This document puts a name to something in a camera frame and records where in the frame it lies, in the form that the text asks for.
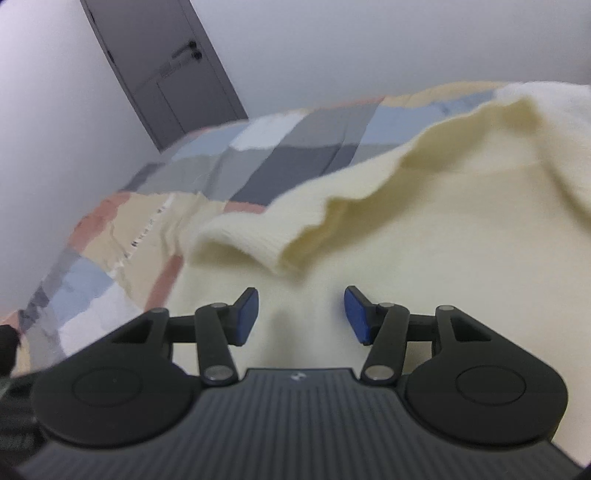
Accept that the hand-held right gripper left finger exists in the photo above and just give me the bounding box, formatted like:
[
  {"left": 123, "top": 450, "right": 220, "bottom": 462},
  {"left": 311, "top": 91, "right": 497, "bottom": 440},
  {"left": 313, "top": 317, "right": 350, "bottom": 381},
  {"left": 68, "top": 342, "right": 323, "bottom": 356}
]
[{"left": 105, "top": 287, "right": 260, "bottom": 387}]

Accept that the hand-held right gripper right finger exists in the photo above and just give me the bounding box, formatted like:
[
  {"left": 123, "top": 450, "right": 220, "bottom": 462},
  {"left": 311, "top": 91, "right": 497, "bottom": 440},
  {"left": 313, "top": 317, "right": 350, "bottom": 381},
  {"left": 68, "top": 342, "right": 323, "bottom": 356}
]
[{"left": 344, "top": 285, "right": 496, "bottom": 385}]

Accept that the cream sweater with blue stripes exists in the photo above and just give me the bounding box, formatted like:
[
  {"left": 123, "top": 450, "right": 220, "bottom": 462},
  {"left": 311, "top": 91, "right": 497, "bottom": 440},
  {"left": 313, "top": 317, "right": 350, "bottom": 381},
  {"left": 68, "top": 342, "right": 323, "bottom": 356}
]
[{"left": 164, "top": 81, "right": 591, "bottom": 466}]

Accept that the dark cloth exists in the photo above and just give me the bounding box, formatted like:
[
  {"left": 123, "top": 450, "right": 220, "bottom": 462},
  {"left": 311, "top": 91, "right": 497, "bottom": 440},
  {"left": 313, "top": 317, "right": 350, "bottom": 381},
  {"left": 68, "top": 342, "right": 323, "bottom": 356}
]
[{"left": 0, "top": 373, "right": 44, "bottom": 464}]

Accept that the patchwork bed cover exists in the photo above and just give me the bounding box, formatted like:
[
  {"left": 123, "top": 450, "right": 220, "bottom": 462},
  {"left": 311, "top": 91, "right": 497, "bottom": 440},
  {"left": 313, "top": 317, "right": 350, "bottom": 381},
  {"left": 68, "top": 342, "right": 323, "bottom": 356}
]
[{"left": 0, "top": 81, "right": 511, "bottom": 376}]

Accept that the grey door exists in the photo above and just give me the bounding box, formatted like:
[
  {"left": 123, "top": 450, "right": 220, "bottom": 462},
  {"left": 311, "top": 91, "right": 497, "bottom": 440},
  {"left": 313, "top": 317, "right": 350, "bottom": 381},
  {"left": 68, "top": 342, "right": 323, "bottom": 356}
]
[{"left": 80, "top": 0, "right": 249, "bottom": 153}]

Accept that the black door handle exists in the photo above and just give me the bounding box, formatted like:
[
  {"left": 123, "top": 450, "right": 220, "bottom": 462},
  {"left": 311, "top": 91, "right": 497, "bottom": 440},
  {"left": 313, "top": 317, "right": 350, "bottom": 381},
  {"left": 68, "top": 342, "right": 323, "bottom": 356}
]
[{"left": 172, "top": 41, "right": 203, "bottom": 62}]

